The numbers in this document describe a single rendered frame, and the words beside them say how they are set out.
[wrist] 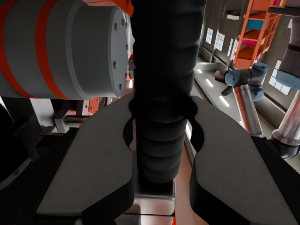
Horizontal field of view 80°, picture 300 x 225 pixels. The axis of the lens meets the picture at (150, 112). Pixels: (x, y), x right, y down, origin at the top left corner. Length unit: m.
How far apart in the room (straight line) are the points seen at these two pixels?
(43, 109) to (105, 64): 0.19
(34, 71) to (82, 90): 0.06
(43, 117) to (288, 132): 0.95
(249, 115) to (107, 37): 0.84
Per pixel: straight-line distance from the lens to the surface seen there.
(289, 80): 0.79
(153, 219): 0.18
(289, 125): 1.01
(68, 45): 0.24
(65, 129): 0.42
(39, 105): 0.37
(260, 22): 5.89
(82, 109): 0.53
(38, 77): 0.27
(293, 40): 0.79
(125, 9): 0.73
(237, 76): 0.99
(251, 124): 0.98
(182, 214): 6.56
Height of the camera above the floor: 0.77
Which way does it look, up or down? 33 degrees up
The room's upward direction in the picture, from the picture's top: 179 degrees counter-clockwise
